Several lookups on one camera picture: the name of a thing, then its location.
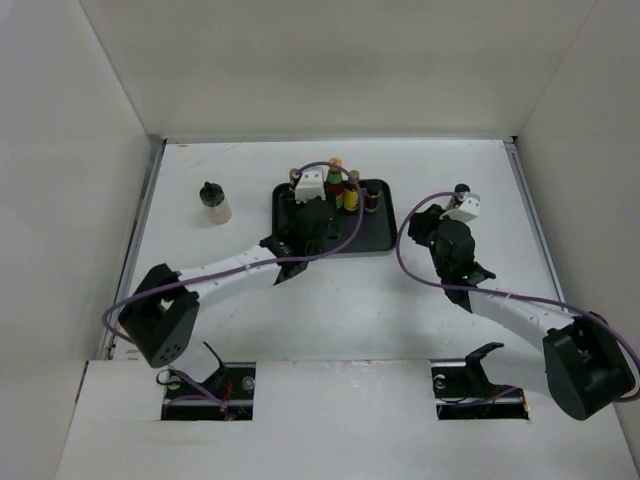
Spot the yellow label bottle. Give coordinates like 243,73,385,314
343,170,360,213
286,168,300,202

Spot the red sauce bottle green label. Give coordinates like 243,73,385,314
325,157,345,209

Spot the small black-cap spice shaker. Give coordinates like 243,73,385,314
364,179,382,213

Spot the clear jar black stopper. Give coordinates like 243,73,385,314
199,182,232,225

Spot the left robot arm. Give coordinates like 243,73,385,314
118,198,335,369

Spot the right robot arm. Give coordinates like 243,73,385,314
399,204,639,421

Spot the black rectangular tray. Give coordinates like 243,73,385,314
271,179,397,255

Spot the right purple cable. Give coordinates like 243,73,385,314
395,191,640,404

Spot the purple cable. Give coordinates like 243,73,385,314
101,162,365,346
395,191,640,404

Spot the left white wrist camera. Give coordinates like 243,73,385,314
294,167,326,204

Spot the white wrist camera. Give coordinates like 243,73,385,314
294,167,326,204
444,192,481,223

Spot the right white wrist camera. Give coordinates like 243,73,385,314
444,192,481,223

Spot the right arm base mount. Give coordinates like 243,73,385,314
431,342,529,421

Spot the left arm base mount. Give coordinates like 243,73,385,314
156,342,257,422

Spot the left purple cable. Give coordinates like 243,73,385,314
101,162,365,346

